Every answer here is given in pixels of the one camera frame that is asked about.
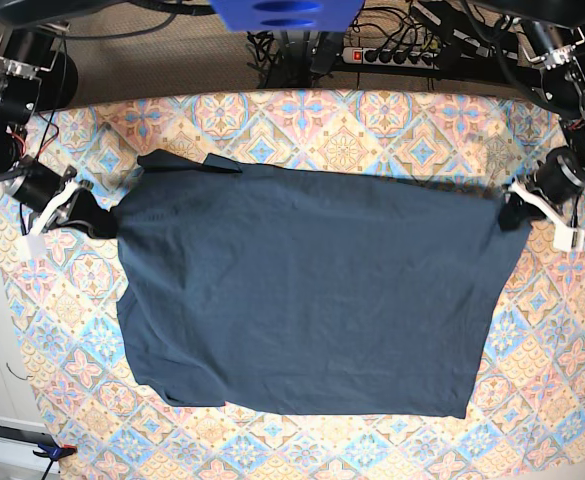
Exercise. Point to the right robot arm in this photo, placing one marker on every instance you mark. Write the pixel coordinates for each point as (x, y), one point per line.
(37, 74)

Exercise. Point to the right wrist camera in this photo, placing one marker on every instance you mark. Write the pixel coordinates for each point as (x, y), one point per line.
(32, 246)

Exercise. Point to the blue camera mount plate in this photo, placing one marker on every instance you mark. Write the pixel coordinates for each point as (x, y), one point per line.
(282, 15)

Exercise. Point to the white power strip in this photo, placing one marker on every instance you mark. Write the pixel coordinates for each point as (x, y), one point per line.
(388, 57)

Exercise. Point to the dark blue t-shirt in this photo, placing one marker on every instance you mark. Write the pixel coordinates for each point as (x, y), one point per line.
(301, 292)

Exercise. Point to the blue red clamp lower left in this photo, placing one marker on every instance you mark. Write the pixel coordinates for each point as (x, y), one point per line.
(47, 452)

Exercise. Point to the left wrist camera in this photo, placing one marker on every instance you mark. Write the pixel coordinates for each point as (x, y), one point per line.
(568, 239)

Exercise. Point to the black round stool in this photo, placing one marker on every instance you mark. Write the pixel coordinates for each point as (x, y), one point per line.
(64, 81)

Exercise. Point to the patterned colourful tablecloth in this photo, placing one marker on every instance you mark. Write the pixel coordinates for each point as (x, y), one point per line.
(527, 413)

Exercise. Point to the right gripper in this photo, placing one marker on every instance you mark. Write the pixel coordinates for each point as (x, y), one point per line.
(38, 185)

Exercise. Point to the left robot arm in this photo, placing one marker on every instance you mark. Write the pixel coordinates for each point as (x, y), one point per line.
(555, 33)

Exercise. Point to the white floor outlet box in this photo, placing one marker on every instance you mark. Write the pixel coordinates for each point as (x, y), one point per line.
(18, 442)

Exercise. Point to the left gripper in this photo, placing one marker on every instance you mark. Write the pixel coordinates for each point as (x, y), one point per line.
(541, 194)

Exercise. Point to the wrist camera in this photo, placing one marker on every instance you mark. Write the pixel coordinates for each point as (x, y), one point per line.
(32, 246)
(568, 239)

